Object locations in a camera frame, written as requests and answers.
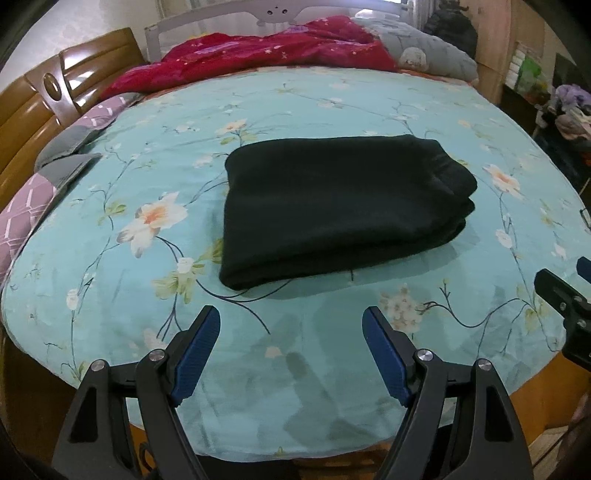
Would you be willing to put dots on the red floral blanket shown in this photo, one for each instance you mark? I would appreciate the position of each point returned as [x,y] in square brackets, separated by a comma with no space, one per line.
[277,50]

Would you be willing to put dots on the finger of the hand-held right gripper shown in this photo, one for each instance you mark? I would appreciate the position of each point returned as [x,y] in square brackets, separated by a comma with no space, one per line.
[585,266]
[556,293]

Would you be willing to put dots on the pile of colourful clothes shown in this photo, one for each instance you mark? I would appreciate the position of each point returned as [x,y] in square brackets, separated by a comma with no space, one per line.
[572,115]

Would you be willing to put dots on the wooden bed frame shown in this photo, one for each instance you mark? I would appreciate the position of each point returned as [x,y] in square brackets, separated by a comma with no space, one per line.
[27,115]

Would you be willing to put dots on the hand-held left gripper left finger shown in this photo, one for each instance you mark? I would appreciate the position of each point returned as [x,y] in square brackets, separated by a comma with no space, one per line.
[196,360]

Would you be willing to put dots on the black bag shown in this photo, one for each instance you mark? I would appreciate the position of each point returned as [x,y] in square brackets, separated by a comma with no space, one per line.
[452,27]

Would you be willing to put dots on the purple grey patterned pillow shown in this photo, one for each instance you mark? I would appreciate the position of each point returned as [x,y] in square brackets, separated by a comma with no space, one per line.
[92,120]
[23,207]

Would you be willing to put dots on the grey quilted blanket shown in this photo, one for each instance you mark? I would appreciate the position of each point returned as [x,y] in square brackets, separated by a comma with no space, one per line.
[438,55]

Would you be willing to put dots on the black pants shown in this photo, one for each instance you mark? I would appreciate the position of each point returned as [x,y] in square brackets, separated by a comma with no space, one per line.
[332,207]

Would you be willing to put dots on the shelf of small items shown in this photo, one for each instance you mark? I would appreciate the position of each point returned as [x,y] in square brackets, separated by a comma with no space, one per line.
[526,69]

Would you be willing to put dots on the wooden wardrobe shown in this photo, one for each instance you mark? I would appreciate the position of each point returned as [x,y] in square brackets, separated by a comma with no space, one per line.
[496,46]

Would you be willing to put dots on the teal floral bed sheet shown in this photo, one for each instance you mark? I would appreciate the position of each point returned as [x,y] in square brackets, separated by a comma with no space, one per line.
[300,369]

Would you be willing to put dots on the white bed rail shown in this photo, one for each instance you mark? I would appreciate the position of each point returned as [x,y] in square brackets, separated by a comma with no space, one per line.
[277,9]

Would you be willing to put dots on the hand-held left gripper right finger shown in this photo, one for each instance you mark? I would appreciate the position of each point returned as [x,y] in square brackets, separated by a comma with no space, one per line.
[388,360]

